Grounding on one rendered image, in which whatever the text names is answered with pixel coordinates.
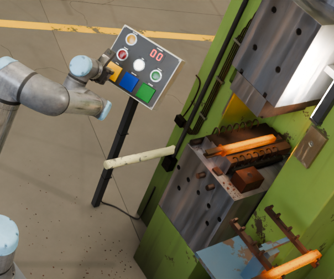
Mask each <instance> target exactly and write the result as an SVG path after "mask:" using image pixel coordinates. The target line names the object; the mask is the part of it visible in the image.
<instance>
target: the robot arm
mask: <svg viewBox="0 0 334 279"><path fill-rule="evenodd" d="M115 56H116V52H114V51H113V50H111V49H110V48H108V49H107V50H106V51H105V52H104V53H103V54H102V55H101V56H100V57H99V58H98V59H97V60H96V59H93V58H89V57H87V56H85V55H78V56H76V57H74V58H73V59H72V60H71V62H70V71H69V73H68V75H67V77H66V79H65V81H64V83H63V84H60V83H56V82H54V81H52V80H50V79H48V78H46V77H44V76H42V75H40V74H38V73H36V72H35V71H33V70H32V69H30V68H28V67H27V66H25V65H23V64H22V63H20V62H19V61H17V60H14V59H13V58H11V57H8V56H4V57H2V58H0V154H1V151H2V148H3V146H4V143H5V141H6V139H7V136H8V134H9V130H10V128H11V126H12V123H13V121H14V118H15V115H16V113H17V111H18V108H19V105H20V104H22V105H24V106H26V107H28V108H30V109H32V110H34V111H37V112H40V113H42V114H45V115H48V116H58V115H61V114H63V113H73V114H79V115H89V116H93V117H95V118H97V119H98V120H100V121H102V120H104V119H105V117H106V116H107V115H108V113H109V111H110V109H111V106H112V104H111V102H109V101H108V100H106V99H104V98H102V97H101V96H99V95H98V94H96V93H94V92H92V91H91V90H89V89H87V88H85V86H86V84H87V82H88V80H91V81H95V82H96V83H99V84H101V85H104V83H105V82H106V81H108V79H109V78H110V77H111V75H113V74H114V70H112V69H111V68H109V67H107V65H108V64H109V62H110V61H111V60H112V59H113V58H114V57H115ZM18 241H19V231H18V228H17V226H16V224H15V222H14V221H13V220H11V219H10V218H9V217H7V216H4V215H0V279H14V276H15V265H14V263H13V260H14V255H15V251H16V248H17V246H18Z"/></svg>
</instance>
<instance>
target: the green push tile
mask: <svg viewBox="0 0 334 279"><path fill-rule="evenodd" d="M155 92H156V90H155V89H154V88H152V87H150V86H149V85H147V84H146V83H144V82H143V83H142V85H141V87H140V88H139V90H138V92H137V93H136V96H137V97H138V98H140V99H141V100H143V101H145V102H146V103H149V101H150V100H151V98H152V97H153V95H154V93H155Z"/></svg>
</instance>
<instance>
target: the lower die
mask: <svg viewBox="0 0 334 279"><path fill-rule="evenodd" d="M256 126H257V125H253V126H252V128H251V129H250V127H251V126H248V127H246V129H245V130H243V129H244V128H240V129H239V131H238V132H237V130H238V129H235V130H233V132H232V133H231V130H230V131H227V132H226V134H225V135H224V132H221V133H220V134H219V135H218V136H217V133H215V134H212V135H208V136H205V138H204V140H203V142H202V144H201V147H202V148H203V149H204V150H206V149H210V148H215V147H218V145H219V144H221V145H222V146H224V145H227V144H232V143H236V142H240V141H245V140H249V139H252V138H257V137H261V136H266V135H270V134H273V135H279V136H280V137H281V138H282V139H280V140H277V141H273V142H268V143H264V144H260V145H257V146H253V147H248V148H244V149H240V150H237V151H233V152H228V153H226V154H225V156H224V157H222V156H221V155H220V156H215V157H211V159H212V160H213V161H214V162H215V163H216V164H217V166H218V167H219V168H220V170H221V171H222V172H223V173H224V174H225V175H226V174H229V169H230V168H233V167H235V165H236V164H237V159H236V158H235V159H233V157H234V156H236V157H238V159H239V164H238V166H241V164H242V163H243V162H244V157H243V156H242V157H240V155H242V154H243V155H245V157H246V162H245V163H244V164H247V163H248V162H249V161H250V159H251V155H250V154H249V155H247V153H251V154H252V156H253V159H252V161H251V162H254V161H255V160H256V159H257V157H258V154H257V153H255V154H254V153H253V152H254V151H257V152H258V153H259V159H258V161H259V160H261V159H262V158H263V156H264V152H263V151H261V152H260V150H261V149H263V150H265V152H266V156H265V158H264V159H266V158H268V157H269V155H270V154H271V151H270V150H269V149H268V150H266V149H267V148H271V149H272V151H273V153H272V155H271V157H273V156H274V155H275V154H276V152H277V149H276V148H274V149H273V146H277V147H278V149H279V152H278V154H277V155H280V154H281V155H286V154H288V153H289V151H290V150H291V148H292V147H291V146H290V145H289V144H288V143H287V141H286V139H285V138H284V137H283V135H282V134H281V133H280V132H279V133H277V131H276V130H275V129H273V128H272V127H269V126H268V125H267V123H261V124H259V125H258V127H256Z"/></svg>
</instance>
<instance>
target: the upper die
mask: <svg viewBox="0 0 334 279"><path fill-rule="evenodd" d="M242 74H243V72H239V71H237V73H236V75H235V77H234V79H233V81H232V83H231V85H230V89H231V90H232V91H233V92H234V93H235V94H236V95H237V96H238V97H239V99H240V100H241V101H242V102H243V103H244V104H245V105H246V106H247V107H248V108H249V109H250V110H251V111H252V112H253V113H254V114H255V115H256V116H257V117H262V116H267V115H272V114H275V113H281V112H286V111H291V110H296V109H301V108H304V107H310V106H315V105H318V104H319V103H320V102H321V100H322V99H317V100H312V101H306V102H301V103H298V104H292V105H286V106H281V107H276V108H275V107H273V106H272V105H271V104H270V103H269V102H268V101H267V100H266V99H265V98H266V96H267V95H265V96H263V95H262V94H261V93H260V92H259V91H258V90H257V89H256V88H255V87H254V86H253V85H252V84H251V83H250V82H249V81H248V80H247V79H246V78H245V77H244V76H243V75H242Z"/></svg>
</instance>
